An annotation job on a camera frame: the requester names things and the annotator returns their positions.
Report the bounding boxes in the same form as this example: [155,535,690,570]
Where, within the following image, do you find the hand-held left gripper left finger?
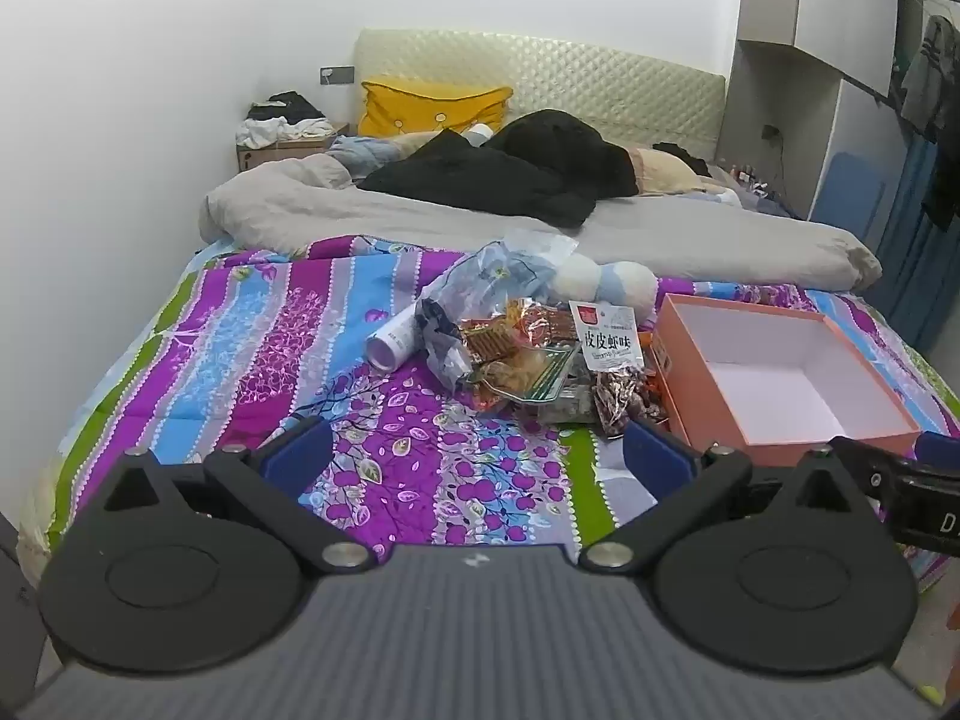
[97,416,376,575]

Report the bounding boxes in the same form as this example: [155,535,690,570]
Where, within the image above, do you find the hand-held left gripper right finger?
[577,418,863,575]

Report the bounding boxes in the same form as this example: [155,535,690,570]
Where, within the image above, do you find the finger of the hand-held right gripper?
[913,431,960,475]
[829,435,912,500]

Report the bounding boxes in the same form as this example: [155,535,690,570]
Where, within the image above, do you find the pink cardboard box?
[649,292,922,447]

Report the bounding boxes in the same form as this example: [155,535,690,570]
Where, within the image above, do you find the white snack packet red label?
[568,300,667,440]

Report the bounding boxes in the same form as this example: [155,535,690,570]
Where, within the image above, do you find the green-edged snack packet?
[476,349,577,412]

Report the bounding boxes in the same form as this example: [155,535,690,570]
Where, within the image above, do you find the purple floral printed bed sheet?
[15,235,960,593]

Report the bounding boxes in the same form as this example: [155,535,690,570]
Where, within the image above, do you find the white cardboard tube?
[365,304,421,374]

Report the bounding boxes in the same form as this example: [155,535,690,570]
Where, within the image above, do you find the pile of mixed snack packets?
[457,298,668,440]

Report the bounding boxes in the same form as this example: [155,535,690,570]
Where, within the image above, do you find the white and blue plush toy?
[551,255,659,310]

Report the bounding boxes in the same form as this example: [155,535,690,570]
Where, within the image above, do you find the blue curtain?
[874,139,960,350]

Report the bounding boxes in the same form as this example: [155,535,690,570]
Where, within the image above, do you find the grey duvet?
[197,154,884,293]

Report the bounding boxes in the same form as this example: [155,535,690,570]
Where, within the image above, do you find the clear plastic bag blue print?
[416,229,578,395]

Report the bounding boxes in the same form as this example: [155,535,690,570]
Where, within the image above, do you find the bedside clutter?
[720,157,800,220]

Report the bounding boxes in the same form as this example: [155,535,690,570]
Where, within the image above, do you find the beige pillow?
[626,146,721,196]

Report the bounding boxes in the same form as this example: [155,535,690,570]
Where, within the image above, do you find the brown cardboard box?
[236,136,338,175]

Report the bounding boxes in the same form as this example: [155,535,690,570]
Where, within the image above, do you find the light blue cloth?
[326,133,410,167]

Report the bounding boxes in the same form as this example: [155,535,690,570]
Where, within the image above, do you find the black jacket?
[356,110,640,230]

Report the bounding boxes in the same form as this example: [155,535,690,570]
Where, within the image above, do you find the pile of clothes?
[238,92,335,149]

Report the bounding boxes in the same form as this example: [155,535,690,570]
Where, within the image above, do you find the hanging dark clothes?
[900,15,960,230]

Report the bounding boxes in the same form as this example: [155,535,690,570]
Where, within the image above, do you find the yellow pillow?
[358,77,515,137]

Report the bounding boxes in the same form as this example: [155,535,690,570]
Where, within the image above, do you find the cream quilted headboard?
[352,28,727,158]

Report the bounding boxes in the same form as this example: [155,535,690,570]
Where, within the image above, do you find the white wardrobe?
[731,0,923,226]

